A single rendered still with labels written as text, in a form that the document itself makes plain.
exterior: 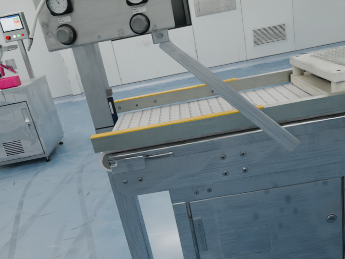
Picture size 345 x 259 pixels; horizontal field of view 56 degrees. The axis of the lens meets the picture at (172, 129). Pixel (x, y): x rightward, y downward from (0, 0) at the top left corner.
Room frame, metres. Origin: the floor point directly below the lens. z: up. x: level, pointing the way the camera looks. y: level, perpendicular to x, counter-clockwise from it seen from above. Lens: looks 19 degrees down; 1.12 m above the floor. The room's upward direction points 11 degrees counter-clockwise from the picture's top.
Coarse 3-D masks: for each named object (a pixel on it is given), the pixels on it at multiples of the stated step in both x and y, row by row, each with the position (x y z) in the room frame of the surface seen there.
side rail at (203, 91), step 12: (276, 72) 0.85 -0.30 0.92; (288, 72) 0.84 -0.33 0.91; (228, 84) 0.85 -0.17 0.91; (240, 84) 0.85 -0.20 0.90; (252, 84) 0.85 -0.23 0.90; (264, 84) 0.85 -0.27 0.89; (156, 96) 0.87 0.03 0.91; (168, 96) 0.86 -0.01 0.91; (180, 96) 0.86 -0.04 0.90; (192, 96) 0.86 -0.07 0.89; (204, 96) 0.86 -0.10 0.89; (120, 108) 0.87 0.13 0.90; (132, 108) 0.87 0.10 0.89
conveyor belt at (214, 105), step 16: (256, 96) 0.78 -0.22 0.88; (272, 96) 0.76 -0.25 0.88; (288, 96) 0.73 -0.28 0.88; (304, 96) 0.71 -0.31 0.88; (144, 112) 0.85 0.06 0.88; (160, 112) 0.81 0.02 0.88; (176, 112) 0.79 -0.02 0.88; (192, 112) 0.76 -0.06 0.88; (208, 112) 0.73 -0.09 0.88; (336, 112) 0.59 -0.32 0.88; (240, 128) 0.60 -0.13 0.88; (144, 144) 0.61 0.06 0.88
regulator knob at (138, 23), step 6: (144, 6) 0.56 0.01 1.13; (138, 12) 0.56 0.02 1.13; (132, 18) 0.54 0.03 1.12; (138, 18) 0.54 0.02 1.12; (144, 18) 0.54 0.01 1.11; (132, 24) 0.54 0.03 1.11; (138, 24) 0.54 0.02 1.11; (144, 24) 0.54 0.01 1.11; (132, 30) 0.56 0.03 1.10; (138, 30) 0.54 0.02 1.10; (144, 30) 0.55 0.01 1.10
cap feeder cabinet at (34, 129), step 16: (32, 80) 3.18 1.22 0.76; (0, 96) 2.93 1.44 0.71; (16, 96) 2.92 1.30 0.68; (32, 96) 3.00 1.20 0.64; (48, 96) 3.36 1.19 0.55; (0, 112) 2.93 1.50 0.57; (16, 112) 2.92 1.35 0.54; (32, 112) 2.92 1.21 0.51; (48, 112) 3.23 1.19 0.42; (0, 128) 2.93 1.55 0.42; (16, 128) 2.92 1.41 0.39; (32, 128) 2.92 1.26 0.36; (48, 128) 3.10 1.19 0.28; (0, 144) 2.93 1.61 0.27; (16, 144) 2.94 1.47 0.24; (32, 144) 2.92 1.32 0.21; (48, 144) 2.98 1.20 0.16; (0, 160) 2.93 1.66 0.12; (16, 160) 2.94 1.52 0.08; (48, 160) 2.95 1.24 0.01
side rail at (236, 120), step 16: (320, 96) 0.58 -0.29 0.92; (336, 96) 0.57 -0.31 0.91; (272, 112) 0.58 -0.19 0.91; (288, 112) 0.58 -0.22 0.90; (304, 112) 0.58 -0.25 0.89; (320, 112) 0.57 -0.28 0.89; (160, 128) 0.60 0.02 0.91; (176, 128) 0.59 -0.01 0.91; (192, 128) 0.59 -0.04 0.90; (208, 128) 0.59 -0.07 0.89; (224, 128) 0.59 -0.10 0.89; (96, 144) 0.60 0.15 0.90; (112, 144) 0.60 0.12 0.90; (128, 144) 0.60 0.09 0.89
